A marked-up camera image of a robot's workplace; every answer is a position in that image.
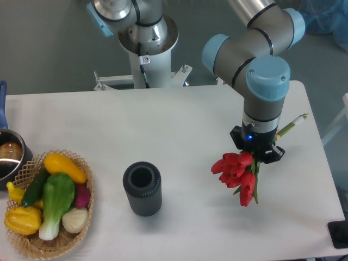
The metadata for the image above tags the yellow squash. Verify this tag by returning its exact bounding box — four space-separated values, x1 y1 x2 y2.
43 153 87 184

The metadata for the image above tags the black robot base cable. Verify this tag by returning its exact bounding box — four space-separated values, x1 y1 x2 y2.
137 42 151 89

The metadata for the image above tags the blue plastic bag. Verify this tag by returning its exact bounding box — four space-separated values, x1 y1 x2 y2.
298 1 347 51

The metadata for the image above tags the white garlic bulb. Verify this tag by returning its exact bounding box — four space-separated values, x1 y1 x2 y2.
62 208 88 234

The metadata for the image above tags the red tulip bouquet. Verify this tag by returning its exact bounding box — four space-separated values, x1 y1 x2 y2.
211 113 308 207

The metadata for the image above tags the red radish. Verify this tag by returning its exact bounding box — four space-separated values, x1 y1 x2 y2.
73 184 91 208

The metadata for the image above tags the green bok choy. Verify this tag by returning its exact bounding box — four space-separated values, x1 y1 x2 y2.
39 173 75 241

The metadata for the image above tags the woven wicker basket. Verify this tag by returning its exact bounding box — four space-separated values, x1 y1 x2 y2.
6 150 94 260

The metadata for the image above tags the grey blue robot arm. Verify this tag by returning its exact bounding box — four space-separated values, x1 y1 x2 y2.
86 1 305 164

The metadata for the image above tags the blue handled metal pot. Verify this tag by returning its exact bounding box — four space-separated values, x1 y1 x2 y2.
1 80 33 191

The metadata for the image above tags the dark grey ribbed vase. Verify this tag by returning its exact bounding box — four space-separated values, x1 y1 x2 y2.
122 161 162 217

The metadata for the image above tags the yellow bell pepper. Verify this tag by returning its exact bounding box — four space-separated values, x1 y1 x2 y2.
4 207 42 235

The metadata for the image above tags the dark green cucumber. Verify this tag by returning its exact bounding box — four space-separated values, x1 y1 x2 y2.
21 167 51 207

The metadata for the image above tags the black device at edge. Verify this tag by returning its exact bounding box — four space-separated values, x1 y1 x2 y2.
327 220 347 249

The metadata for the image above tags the small yellow gourd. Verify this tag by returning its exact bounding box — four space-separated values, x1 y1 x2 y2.
6 182 44 210

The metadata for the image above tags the white frame at right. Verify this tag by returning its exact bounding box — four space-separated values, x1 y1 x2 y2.
321 93 347 146

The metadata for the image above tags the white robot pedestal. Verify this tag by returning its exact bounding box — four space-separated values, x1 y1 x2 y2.
94 14 192 91

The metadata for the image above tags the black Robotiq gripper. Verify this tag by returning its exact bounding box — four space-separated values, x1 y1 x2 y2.
230 125 285 164

